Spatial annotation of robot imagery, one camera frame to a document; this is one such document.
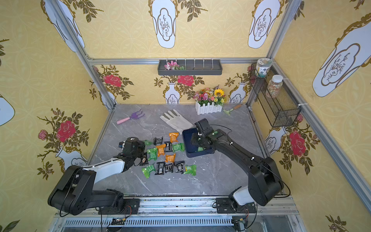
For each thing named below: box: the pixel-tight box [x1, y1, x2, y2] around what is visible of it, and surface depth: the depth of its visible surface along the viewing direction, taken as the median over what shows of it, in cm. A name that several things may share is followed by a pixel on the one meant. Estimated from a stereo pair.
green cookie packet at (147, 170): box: [141, 164, 156, 179], surface depth 87 cm
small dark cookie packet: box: [153, 136, 164, 146], surface depth 100 cm
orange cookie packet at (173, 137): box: [169, 132, 180, 144], surface depth 102 cm
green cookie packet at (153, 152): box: [146, 147, 158, 161], surface depth 94 cm
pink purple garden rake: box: [116, 108, 145, 125], surface depth 117 cm
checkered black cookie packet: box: [174, 160, 186, 175], surface depth 88 cm
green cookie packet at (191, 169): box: [183, 164, 197, 176], surface depth 87 cm
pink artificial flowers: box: [164, 60, 185, 71], surface depth 89 cm
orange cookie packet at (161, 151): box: [155, 143, 167, 158], surface depth 95 cm
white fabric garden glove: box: [159, 109, 194, 135], surface depth 112 cm
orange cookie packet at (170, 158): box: [164, 153, 177, 163], surface depth 92 cm
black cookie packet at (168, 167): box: [164, 163, 174, 174], surface depth 87 cm
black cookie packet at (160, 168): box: [154, 161, 166, 175], surface depth 87 cm
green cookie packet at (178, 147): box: [172, 143, 186, 153], surface depth 97 cm
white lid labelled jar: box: [255, 58, 273, 78], surface depth 87 cm
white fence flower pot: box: [195, 101, 223, 116], surface depth 115 cm
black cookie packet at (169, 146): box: [164, 141, 173, 152], surface depth 97 cm
